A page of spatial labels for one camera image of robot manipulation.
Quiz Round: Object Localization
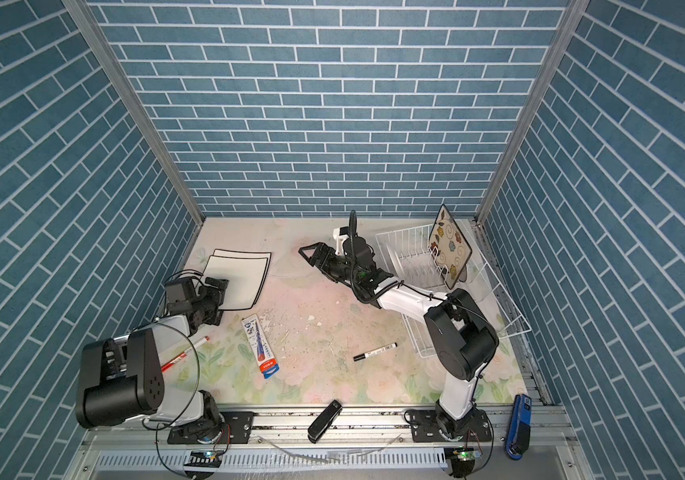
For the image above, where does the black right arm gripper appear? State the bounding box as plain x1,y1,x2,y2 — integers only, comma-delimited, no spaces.
300,242,362,287

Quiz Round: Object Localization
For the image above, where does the floral square plate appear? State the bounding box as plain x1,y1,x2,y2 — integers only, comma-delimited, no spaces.
427,204,472,289

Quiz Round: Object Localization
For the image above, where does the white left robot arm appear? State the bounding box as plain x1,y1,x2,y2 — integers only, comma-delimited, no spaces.
74,250,272,445

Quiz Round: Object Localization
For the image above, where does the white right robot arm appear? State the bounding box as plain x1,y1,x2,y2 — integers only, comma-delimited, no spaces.
298,237,499,440

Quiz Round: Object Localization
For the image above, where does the red white marker pen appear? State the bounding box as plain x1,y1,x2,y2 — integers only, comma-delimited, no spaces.
162,336,210,372

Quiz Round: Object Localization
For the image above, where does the blue white toothpaste box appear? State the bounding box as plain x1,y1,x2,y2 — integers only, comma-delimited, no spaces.
242,314,280,379

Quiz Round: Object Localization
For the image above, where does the black marker pen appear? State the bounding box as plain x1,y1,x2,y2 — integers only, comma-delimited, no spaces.
353,342,398,362

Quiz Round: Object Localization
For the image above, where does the round white plate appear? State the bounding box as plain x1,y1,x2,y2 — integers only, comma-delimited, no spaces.
456,263,477,283

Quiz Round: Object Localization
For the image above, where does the black stapler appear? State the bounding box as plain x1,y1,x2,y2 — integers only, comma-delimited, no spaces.
308,400,342,444

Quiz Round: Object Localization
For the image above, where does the blue black handheld tool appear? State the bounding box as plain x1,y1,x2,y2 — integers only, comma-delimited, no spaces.
504,394,532,460

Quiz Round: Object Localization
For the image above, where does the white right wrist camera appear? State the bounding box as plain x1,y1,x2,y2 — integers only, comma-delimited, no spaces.
332,226,349,256

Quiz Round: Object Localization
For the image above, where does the white wire dish rack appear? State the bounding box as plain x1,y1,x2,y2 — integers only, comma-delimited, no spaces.
375,220,531,357

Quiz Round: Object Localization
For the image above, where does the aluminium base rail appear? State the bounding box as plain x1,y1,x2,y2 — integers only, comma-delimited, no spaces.
77,403,571,475

